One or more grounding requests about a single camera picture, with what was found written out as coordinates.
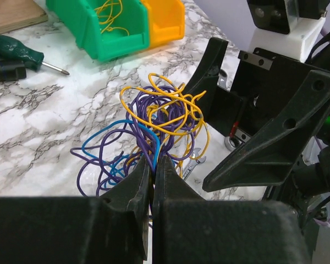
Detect black cylindrical tool handle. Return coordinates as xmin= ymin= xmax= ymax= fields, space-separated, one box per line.
xmin=0 ymin=60 xmax=27 ymax=82

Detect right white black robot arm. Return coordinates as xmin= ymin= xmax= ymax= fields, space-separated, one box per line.
xmin=185 ymin=33 xmax=330 ymax=235

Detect orange plastic bin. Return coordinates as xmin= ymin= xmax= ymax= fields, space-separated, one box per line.
xmin=141 ymin=0 xmax=185 ymax=48

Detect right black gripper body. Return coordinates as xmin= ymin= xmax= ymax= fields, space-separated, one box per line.
xmin=206 ymin=48 xmax=325 ymax=136

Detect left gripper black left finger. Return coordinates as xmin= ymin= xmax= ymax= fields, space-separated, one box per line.
xmin=102 ymin=157 xmax=151 ymax=261

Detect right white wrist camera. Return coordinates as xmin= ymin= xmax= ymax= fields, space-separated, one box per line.
xmin=247 ymin=0 xmax=330 ymax=63

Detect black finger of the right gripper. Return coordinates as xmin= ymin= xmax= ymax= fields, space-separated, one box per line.
xmin=185 ymin=37 xmax=228 ymax=119
xmin=202 ymin=70 xmax=330 ymax=192

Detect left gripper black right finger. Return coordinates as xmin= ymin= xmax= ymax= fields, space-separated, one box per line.
xmin=152 ymin=157 xmax=205 ymax=263

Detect silver open-end wrench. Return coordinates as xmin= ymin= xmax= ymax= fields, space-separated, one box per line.
xmin=182 ymin=148 xmax=206 ymax=180

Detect wooden board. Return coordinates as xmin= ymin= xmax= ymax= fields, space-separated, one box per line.
xmin=0 ymin=0 xmax=48 ymax=34

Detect green handled screwdriver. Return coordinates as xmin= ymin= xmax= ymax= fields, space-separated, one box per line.
xmin=0 ymin=35 xmax=70 ymax=76

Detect green plastic bin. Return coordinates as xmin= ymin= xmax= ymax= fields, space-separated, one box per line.
xmin=46 ymin=1 xmax=150 ymax=62

